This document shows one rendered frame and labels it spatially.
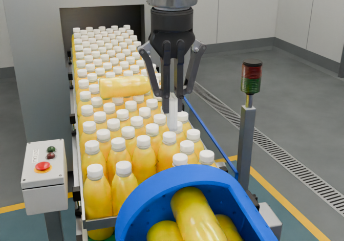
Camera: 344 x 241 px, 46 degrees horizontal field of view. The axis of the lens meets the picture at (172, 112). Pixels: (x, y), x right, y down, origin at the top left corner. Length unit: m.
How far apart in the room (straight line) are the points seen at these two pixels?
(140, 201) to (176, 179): 0.08
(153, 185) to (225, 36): 5.06
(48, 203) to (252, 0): 5.06
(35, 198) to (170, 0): 0.61
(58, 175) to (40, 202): 0.08
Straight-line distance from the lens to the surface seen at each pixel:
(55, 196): 1.06
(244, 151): 1.44
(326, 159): 3.38
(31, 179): 1.05
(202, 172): 0.78
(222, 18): 5.67
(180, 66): 0.75
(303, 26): 5.69
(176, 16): 0.70
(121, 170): 1.03
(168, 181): 0.76
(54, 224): 1.22
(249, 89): 1.33
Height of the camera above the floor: 1.66
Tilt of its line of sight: 25 degrees down
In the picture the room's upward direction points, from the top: straight up
